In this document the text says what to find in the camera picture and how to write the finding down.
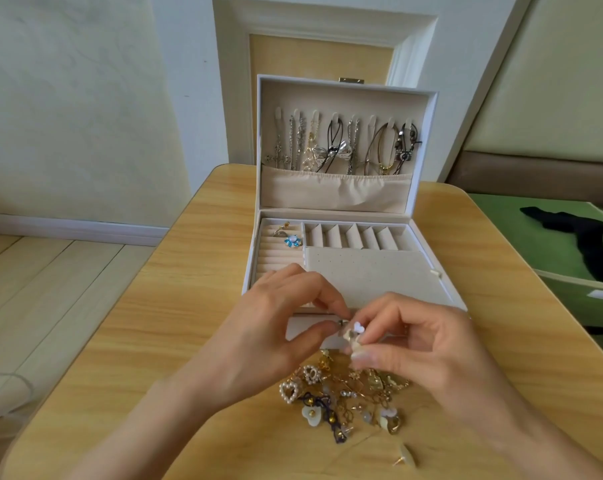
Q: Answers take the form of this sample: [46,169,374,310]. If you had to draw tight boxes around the slim silver rope chain necklace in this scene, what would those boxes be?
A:
[288,107,302,171]

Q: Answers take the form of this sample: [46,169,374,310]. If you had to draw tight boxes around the brown cord bead necklace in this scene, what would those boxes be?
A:
[363,119,397,177]

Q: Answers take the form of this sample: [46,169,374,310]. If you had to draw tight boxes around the person's left hand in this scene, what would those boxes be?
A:
[174,263,353,408]

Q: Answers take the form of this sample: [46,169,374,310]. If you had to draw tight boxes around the silver cross pendant necklace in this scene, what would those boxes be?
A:
[270,105,288,170]

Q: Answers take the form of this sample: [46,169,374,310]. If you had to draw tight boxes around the small earrings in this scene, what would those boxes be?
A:
[278,349,419,469]

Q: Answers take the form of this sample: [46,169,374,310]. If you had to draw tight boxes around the white jewelry box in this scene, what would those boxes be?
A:
[242,75,469,352]

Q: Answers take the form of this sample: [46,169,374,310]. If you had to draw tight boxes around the beige padded wall panel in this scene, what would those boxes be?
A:
[446,0,603,208]

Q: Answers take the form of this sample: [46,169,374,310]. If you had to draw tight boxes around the silver link chain necklace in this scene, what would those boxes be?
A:
[347,115,361,176]

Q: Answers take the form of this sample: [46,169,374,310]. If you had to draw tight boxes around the black cloth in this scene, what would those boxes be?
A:
[520,205,603,287]

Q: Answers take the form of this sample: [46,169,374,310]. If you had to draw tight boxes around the bow pendant cord necklace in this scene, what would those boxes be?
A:
[316,113,349,175]

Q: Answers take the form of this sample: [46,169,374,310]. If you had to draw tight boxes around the square pendant cord necklace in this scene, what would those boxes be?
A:
[392,121,423,176]

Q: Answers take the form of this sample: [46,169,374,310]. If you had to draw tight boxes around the person's right hand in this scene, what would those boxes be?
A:
[343,291,515,421]

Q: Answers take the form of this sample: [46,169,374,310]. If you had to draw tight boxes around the person's left forearm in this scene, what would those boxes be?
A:
[66,375,238,480]

